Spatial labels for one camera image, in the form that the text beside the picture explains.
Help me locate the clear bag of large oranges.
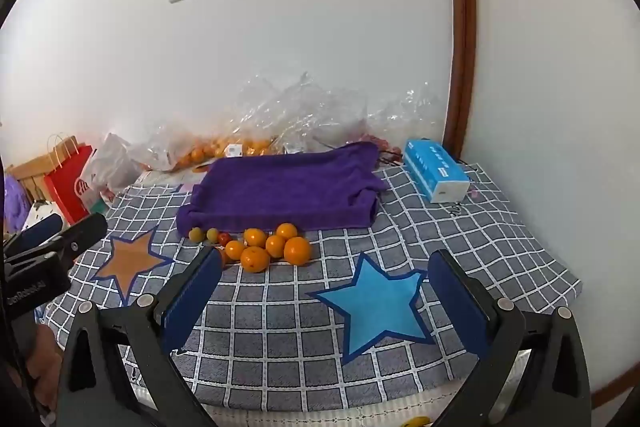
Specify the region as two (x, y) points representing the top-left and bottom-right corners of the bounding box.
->
(130, 122), (223, 172)

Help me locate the person's left hand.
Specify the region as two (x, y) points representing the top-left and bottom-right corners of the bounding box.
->
(22, 322), (63, 410)

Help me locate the clear bag of red fruits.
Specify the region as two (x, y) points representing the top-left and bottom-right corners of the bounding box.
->
(367, 82), (446, 162)

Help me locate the orange with green stem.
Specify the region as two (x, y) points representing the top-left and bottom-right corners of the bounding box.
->
(284, 237), (313, 266)

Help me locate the brown wooden door frame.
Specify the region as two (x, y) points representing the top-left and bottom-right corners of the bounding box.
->
(441, 0), (477, 152)

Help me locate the grey plaid star blanket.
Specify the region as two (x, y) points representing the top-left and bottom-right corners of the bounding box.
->
(42, 159), (585, 413)

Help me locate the clear bag of yellow fruits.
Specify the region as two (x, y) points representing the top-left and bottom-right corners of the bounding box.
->
(277, 74), (373, 154)

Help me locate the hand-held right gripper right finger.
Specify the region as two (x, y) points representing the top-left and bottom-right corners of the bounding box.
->
(428, 249), (593, 427)

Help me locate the blue tissue pack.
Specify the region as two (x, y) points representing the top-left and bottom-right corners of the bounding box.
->
(403, 138), (472, 204)

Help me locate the light wooden chair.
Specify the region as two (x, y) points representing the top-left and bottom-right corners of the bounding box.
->
(4, 136), (81, 208)

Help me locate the purple cloth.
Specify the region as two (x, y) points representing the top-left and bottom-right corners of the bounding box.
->
(2, 174), (32, 233)

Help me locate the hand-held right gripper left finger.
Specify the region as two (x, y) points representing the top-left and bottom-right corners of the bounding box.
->
(54, 246), (224, 427)

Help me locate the white plastic bag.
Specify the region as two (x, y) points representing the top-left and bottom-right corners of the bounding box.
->
(82, 133), (146, 208)

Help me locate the red paper bag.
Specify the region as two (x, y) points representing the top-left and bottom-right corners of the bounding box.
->
(42, 133), (98, 225)

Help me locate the purple towel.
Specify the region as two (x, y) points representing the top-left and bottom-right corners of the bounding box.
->
(176, 141), (390, 234)

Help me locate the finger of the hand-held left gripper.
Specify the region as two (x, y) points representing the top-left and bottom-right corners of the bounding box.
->
(50, 212), (109, 264)
(7, 213), (65, 249)

